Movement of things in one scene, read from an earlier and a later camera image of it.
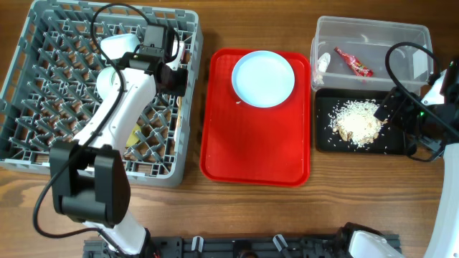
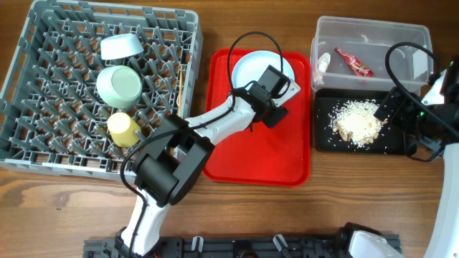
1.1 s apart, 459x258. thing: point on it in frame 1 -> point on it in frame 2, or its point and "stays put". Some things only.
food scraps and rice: x=355 y=122 stays put
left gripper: x=180 y=89 -> x=279 y=115
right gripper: x=399 y=117 stays put
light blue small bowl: x=115 y=46 stays put
